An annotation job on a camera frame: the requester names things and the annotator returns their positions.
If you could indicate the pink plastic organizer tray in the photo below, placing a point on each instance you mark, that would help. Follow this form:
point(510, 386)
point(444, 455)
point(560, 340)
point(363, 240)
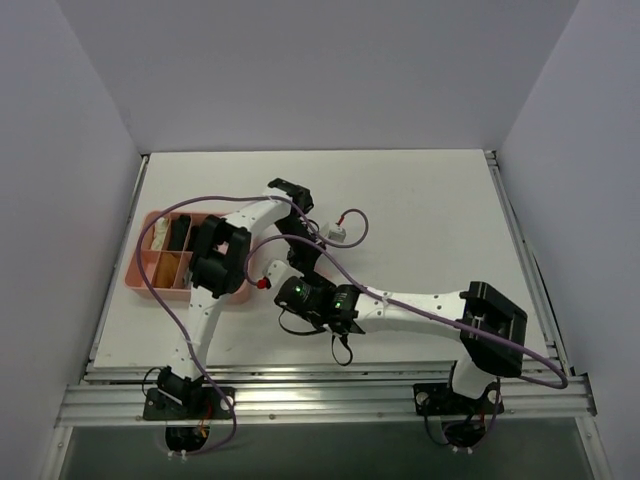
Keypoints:
point(146, 266)

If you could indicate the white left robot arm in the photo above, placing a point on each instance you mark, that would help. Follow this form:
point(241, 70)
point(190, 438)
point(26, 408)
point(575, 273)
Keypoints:
point(219, 267)

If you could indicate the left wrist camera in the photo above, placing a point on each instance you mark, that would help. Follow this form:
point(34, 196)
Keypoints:
point(333, 232)

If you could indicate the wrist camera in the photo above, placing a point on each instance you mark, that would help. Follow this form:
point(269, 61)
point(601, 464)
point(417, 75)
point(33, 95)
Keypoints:
point(274, 275)
point(333, 232)

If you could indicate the white rolled cloth in tray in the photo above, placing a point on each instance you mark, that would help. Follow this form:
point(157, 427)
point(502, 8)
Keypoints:
point(159, 234)

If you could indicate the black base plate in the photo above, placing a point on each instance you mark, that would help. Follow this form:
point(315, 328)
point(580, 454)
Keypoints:
point(207, 404)
point(438, 399)

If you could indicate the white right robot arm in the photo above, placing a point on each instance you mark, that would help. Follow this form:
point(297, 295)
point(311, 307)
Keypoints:
point(490, 328)

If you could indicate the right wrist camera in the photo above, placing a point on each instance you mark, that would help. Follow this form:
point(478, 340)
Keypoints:
point(274, 275)

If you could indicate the orange rolled cloth in tray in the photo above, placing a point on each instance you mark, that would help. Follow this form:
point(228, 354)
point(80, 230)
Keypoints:
point(172, 270)

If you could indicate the aluminium frame rail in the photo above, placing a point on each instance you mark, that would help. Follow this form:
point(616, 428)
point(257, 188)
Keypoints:
point(362, 401)

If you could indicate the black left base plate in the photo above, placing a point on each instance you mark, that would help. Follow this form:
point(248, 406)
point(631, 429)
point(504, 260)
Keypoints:
point(207, 404)

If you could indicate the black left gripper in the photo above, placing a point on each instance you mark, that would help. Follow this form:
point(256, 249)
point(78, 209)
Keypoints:
point(302, 255)

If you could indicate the black rolled cloth in tray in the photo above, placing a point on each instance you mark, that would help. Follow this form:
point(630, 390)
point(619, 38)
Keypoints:
point(179, 229)

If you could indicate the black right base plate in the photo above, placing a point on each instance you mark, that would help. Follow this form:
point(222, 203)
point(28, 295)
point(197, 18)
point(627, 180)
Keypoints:
point(438, 399)

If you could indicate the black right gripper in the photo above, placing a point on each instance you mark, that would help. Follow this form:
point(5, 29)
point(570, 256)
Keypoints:
point(280, 294)

